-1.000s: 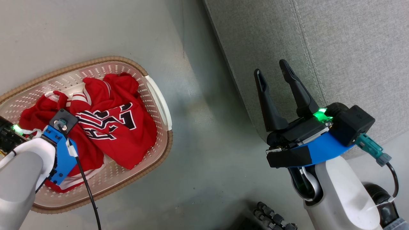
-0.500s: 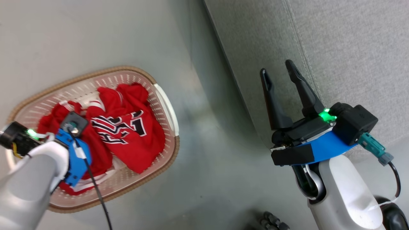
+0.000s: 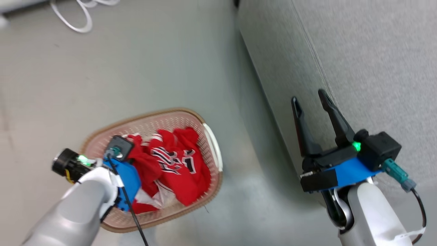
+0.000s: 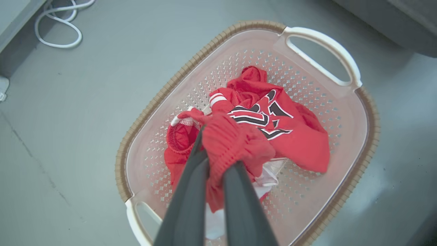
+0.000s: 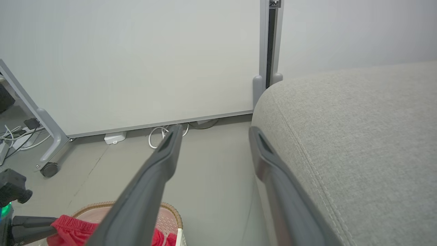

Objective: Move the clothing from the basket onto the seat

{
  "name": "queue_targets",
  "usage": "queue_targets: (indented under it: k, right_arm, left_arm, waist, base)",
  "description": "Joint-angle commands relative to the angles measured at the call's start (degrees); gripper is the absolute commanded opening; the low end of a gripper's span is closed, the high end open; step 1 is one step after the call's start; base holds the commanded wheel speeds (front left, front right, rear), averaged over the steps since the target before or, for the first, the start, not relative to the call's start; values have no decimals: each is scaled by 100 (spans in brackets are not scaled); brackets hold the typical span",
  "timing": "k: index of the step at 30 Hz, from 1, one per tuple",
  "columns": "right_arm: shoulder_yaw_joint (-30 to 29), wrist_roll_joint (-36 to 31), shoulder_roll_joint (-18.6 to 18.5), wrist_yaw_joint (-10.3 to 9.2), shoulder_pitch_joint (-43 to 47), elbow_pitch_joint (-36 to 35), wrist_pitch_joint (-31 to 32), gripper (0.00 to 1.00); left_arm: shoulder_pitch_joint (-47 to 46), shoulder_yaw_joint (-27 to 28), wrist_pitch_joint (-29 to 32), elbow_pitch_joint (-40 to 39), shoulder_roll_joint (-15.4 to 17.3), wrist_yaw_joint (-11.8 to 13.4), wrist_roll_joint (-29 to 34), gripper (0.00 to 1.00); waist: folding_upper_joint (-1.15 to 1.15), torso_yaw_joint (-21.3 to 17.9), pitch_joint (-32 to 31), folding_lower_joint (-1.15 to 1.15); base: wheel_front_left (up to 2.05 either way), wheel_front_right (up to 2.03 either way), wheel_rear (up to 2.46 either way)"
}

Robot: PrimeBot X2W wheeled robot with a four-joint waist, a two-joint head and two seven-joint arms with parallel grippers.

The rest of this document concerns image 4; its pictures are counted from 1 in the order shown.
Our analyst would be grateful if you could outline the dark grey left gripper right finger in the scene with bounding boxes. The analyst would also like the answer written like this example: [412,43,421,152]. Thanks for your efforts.
[223,161,279,246]

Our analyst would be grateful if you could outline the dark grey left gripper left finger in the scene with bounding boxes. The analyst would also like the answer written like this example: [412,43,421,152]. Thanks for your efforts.
[154,125,210,246]

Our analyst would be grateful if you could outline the white cloth garment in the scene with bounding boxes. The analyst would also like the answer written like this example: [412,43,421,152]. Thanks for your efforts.
[205,158,288,240]

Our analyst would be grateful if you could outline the red jersey clothing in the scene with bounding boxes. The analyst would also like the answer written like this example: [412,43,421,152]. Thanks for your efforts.
[164,66,330,213]

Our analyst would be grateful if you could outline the beige perforated laundry basket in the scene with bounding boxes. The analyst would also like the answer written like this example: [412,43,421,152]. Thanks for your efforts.
[115,20,380,246]

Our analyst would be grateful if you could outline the white plastic block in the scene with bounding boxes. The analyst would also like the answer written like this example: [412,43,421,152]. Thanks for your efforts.
[0,76,10,102]

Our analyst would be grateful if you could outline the grey cabinet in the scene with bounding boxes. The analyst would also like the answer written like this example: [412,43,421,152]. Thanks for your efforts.
[0,0,74,78]

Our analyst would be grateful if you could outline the white cable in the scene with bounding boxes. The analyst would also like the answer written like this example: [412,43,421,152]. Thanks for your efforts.
[34,0,96,49]

